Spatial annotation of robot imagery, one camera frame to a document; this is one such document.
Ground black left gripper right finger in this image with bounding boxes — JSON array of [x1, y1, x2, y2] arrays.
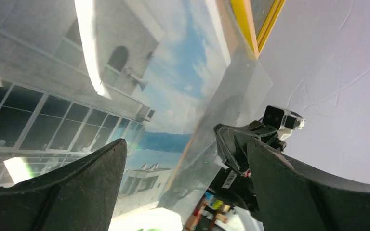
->
[[247, 139, 370, 231]]

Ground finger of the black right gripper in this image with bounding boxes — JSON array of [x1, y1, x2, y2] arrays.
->
[[213, 123, 249, 174]]

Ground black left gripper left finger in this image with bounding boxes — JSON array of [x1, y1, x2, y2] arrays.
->
[[0, 139, 128, 231]]

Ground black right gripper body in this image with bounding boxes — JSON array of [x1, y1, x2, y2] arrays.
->
[[209, 121, 286, 220]]

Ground building and sky photo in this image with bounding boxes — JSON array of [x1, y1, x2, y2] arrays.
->
[[0, 0, 224, 231]]

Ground brown cardboard backing board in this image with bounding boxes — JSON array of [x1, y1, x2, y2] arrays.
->
[[165, 0, 272, 192]]

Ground yellow wooden picture frame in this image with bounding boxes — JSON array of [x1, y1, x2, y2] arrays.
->
[[230, 0, 286, 59]]

